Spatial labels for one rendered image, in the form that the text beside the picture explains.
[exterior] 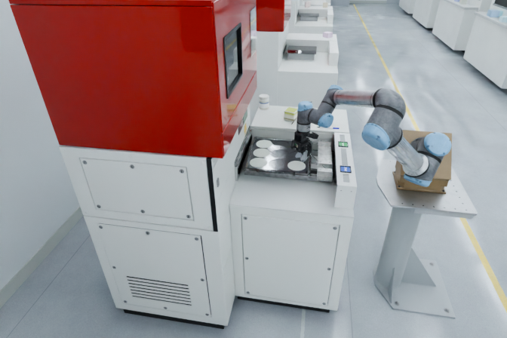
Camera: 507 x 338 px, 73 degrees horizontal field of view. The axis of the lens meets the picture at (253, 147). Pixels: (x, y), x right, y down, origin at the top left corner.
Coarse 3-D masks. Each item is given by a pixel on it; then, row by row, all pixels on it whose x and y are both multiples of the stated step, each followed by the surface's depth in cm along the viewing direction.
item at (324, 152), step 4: (320, 148) 211; (324, 148) 210; (328, 148) 210; (320, 152) 206; (324, 152) 206; (328, 152) 206; (320, 156) 202; (324, 156) 202; (328, 156) 202; (324, 160) 199; (328, 160) 199; (328, 168) 191; (320, 176) 185; (324, 176) 185; (324, 180) 186; (328, 180) 185
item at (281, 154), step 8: (256, 144) 212; (272, 144) 212; (280, 144) 212; (288, 144) 211; (272, 152) 203; (280, 152) 203; (288, 152) 203; (296, 152) 203; (248, 160) 196; (272, 160) 196; (280, 160) 196; (288, 160) 196; (296, 160) 195; (256, 168) 189; (264, 168) 189; (272, 168) 188; (280, 168) 189; (288, 168) 188
